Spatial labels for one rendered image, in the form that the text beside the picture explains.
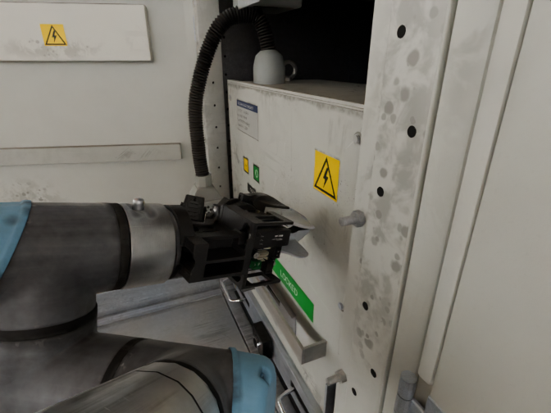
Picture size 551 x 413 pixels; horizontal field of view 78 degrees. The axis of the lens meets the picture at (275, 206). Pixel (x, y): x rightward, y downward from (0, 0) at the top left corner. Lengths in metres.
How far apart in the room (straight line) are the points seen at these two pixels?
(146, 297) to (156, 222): 0.67
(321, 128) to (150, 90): 0.56
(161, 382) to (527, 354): 0.17
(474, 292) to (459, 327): 0.03
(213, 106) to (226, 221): 0.51
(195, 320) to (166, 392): 0.71
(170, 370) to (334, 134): 0.28
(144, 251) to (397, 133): 0.21
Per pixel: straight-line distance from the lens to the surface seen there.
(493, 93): 0.19
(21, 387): 0.31
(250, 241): 0.33
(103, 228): 0.29
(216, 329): 0.87
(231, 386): 0.25
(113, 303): 0.96
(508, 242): 0.19
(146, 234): 0.30
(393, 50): 0.26
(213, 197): 0.76
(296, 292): 0.57
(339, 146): 0.39
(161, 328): 0.90
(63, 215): 0.29
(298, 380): 0.66
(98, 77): 0.93
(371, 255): 0.30
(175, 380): 0.21
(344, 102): 0.38
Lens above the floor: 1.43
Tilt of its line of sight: 23 degrees down
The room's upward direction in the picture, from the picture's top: straight up
